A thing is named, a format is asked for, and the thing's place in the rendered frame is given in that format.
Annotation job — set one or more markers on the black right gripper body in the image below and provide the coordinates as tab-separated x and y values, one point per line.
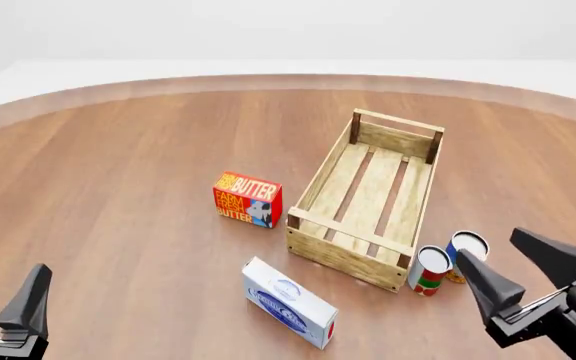
538	318

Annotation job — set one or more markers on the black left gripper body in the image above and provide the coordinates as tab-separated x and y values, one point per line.
3	348

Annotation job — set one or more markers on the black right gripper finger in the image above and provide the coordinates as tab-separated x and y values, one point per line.
555	258
488	285

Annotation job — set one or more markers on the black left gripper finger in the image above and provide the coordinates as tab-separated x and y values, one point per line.
25	303

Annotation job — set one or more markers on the wooden slat tray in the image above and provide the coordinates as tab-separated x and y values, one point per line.
363	195

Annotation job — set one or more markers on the blue and orange tin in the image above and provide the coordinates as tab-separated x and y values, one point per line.
469	245

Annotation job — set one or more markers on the red and green tin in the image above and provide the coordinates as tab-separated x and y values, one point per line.
430	272

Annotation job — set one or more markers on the white and blue box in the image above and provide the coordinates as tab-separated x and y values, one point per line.
288	303

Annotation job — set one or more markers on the red butter box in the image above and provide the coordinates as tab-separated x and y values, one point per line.
248	198

